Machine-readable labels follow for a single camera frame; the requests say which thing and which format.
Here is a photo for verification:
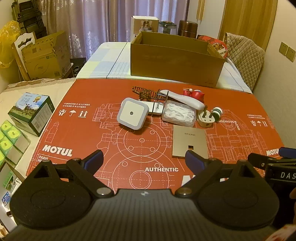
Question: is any red instant food bowl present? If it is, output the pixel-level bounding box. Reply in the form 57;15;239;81
196;35;229;58

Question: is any long white handheld device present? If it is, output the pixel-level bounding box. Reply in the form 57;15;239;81
159;89;206;112

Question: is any yellow plastic bag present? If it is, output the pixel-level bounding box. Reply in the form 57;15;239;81
0;20;22;69

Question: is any checked bed sheet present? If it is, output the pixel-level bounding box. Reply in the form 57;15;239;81
76;42;252;94

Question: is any white wooden chair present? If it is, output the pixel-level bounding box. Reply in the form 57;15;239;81
11;32;37;81

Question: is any white square night light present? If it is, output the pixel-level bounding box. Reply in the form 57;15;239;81
116;97;148;130

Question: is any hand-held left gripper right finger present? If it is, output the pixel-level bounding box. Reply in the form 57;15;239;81
174;149;262;198

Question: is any pack of green tissue packets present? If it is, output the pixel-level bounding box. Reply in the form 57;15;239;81
0;119;31;169

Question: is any white plug adapter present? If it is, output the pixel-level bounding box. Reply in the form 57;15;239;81
196;108;216;128

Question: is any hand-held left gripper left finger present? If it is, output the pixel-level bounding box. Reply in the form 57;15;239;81
28;149;114;198

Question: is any wooden door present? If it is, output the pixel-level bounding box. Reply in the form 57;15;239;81
218;0;278;52

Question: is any purple curtain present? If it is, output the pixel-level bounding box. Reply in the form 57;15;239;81
39;0;190;59

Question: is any red santa figurine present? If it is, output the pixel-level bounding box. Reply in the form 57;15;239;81
183;88;206;102

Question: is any white product box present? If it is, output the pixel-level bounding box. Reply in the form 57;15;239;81
131;16;159;39

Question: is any green milk carton box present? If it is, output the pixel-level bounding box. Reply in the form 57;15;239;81
8;93;55;137

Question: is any glass jar with green lid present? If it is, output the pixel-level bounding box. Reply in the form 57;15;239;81
158;21;178;35

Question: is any printed open cardboard carton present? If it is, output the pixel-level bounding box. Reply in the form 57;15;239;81
22;31;71;80

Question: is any small green white bottle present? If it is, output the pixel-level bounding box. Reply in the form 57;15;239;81
211;107;223;121

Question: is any brown metal canister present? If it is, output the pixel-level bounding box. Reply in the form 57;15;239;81
178;20;199;39

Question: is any gold square wall panel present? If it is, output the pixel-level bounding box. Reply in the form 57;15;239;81
171;125;207;160

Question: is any beige quilted cover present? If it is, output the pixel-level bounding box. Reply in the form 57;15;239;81
223;32;266;91

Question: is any dark small stool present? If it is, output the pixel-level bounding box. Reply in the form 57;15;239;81
69;58;87;78

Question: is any white remote control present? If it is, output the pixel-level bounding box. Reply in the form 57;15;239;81
144;101;166;115

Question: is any clear box of floss picks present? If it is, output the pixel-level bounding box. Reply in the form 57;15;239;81
161;100;197;127

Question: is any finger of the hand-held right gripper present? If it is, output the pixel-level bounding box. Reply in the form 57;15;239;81
247;152;278;173
279;146;296;160

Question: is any red printed cardboard sheet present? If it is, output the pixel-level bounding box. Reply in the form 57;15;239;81
25;79;288;188

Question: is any brown cardboard box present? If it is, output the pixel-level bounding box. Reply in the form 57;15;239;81
130;31;225;88

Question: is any dark folding rack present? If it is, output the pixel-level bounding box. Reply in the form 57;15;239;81
11;0;48;37

